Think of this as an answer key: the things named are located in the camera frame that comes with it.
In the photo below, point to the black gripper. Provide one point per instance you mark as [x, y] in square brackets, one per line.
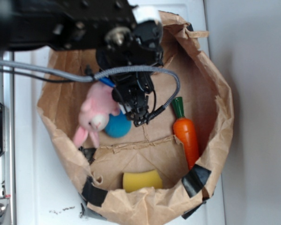
[140, 47]

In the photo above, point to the pink plush bunny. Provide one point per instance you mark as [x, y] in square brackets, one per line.
[95, 113]

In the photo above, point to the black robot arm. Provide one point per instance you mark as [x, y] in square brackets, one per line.
[66, 25]

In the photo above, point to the blue knitted ball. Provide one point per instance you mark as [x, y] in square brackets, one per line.
[118, 126]

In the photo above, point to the brown paper bag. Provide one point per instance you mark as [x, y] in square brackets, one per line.
[207, 102]

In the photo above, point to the orange toy carrot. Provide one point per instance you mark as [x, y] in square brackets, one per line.
[184, 130]

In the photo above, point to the yellow sponge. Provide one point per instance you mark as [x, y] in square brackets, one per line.
[135, 181]

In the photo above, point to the metal frame rail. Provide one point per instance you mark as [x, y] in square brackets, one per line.
[7, 150]

